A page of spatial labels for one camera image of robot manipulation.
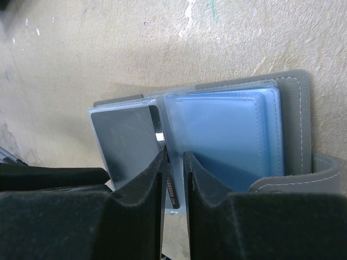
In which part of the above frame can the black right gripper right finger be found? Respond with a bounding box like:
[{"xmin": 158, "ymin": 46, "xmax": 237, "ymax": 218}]
[{"xmin": 183, "ymin": 152, "xmax": 346, "ymax": 259}]

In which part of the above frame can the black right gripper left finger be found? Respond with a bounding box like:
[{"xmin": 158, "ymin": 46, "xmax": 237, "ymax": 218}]
[{"xmin": 1, "ymin": 152, "xmax": 166, "ymax": 259}]

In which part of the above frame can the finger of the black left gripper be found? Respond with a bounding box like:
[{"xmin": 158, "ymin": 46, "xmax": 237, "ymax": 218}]
[{"xmin": 1, "ymin": 164, "xmax": 110, "ymax": 192}]

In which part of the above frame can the black VIP credit card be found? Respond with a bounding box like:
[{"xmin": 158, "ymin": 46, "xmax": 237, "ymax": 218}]
[{"xmin": 88, "ymin": 105, "xmax": 185, "ymax": 213}]

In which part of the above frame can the grey card holder wallet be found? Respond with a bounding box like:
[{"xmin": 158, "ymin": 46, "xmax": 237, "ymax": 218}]
[{"xmin": 90, "ymin": 70, "xmax": 340, "ymax": 214}]

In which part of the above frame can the aluminium frame rail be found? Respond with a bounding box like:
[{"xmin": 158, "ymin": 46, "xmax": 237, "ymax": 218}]
[{"xmin": 0, "ymin": 147, "xmax": 27, "ymax": 166}]

